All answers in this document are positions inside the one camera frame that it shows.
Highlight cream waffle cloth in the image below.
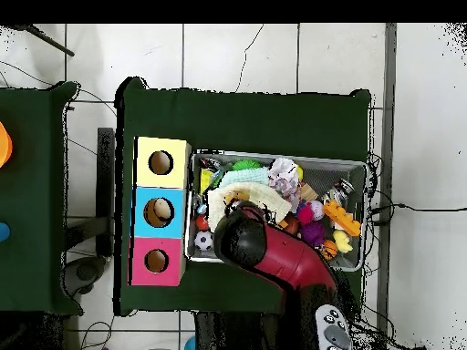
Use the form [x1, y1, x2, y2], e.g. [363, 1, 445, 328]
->
[206, 181, 293, 232]

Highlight wooden box three holes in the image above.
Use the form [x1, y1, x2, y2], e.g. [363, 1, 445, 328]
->
[128, 136, 192, 287]

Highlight shallow mesh bin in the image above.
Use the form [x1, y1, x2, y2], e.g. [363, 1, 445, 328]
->
[183, 149, 369, 273]

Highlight mint waffle cloth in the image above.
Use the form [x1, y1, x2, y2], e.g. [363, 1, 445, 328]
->
[218, 168, 271, 189]

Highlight green spiky ball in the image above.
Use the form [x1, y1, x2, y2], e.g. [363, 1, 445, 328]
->
[232, 159, 263, 172]

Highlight yellow cheese wedge toy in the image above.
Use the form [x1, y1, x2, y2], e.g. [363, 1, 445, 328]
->
[199, 168, 214, 195]

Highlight crumpled printed white wrapper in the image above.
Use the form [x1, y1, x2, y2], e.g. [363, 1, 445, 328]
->
[267, 157, 303, 212]

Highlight small soccer ball toy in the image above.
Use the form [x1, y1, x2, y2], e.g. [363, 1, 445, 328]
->
[193, 230, 215, 252]

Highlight pink spiky toy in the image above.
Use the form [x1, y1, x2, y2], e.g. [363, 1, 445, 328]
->
[296, 205, 315, 224]

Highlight wooden block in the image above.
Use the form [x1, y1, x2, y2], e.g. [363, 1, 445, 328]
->
[298, 182, 318, 202]

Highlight white baseball toy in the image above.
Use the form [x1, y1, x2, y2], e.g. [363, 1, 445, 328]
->
[307, 200, 325, 221]

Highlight purple spiky ball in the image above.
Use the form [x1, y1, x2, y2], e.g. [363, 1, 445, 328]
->
[299, 221, 327, 248]

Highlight small basketball toy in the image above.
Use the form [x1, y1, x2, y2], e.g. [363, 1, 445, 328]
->
[320, 239, 339, 262]

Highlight large orange toy brick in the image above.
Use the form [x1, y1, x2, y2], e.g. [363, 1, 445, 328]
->
[321, 199, 362, 237]

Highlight yellow plush toy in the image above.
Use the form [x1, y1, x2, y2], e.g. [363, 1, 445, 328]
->
[332, 229, 354, 253]

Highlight black upright panel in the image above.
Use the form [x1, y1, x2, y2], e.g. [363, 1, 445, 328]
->
[96, 127, 116, 256]

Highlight green cloth side table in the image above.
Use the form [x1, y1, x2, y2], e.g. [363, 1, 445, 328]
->
[0, 81, 83, 314]

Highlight orange round object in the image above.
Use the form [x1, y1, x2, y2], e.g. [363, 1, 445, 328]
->
[0, 121, 14, 169]

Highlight thin dark rod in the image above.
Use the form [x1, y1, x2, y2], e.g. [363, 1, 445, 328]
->
[14, 24, 76, 57]

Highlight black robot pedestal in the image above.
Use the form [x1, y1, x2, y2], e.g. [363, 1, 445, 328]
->
[194, 311, 293, 350]

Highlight black cable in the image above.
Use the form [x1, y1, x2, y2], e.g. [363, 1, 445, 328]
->
[368, 201, 467, 225]

